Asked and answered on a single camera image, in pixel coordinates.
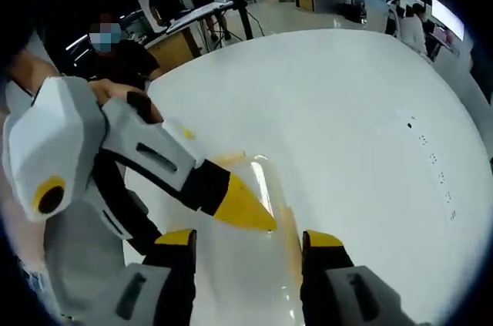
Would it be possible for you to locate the yellow black cabinet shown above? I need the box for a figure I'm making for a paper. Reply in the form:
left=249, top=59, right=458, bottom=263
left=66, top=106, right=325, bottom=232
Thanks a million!
left=293, top=0, right=321, bottom=14

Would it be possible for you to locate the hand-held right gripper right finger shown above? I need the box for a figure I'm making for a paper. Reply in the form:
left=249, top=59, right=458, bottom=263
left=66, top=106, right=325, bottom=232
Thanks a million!
left=300, top=229, right=418, bottom=326

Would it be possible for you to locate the grey chair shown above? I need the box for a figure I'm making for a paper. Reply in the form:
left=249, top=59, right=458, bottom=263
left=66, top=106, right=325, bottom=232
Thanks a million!
left=41, top=202, right=129, bottom=320

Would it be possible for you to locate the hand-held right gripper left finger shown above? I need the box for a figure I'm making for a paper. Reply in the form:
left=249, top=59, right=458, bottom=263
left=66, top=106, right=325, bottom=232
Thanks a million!
left=96, top=227, right=198, bottom=326

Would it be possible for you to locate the person's left hand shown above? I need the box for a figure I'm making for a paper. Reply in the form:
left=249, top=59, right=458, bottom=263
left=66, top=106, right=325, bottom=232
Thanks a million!
left=88, top=78, right=163, bottom=125

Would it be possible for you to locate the bright computer monitor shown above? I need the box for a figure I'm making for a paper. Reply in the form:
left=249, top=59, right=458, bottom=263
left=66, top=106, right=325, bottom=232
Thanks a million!
left=430, top=0, right=466, bottom=41

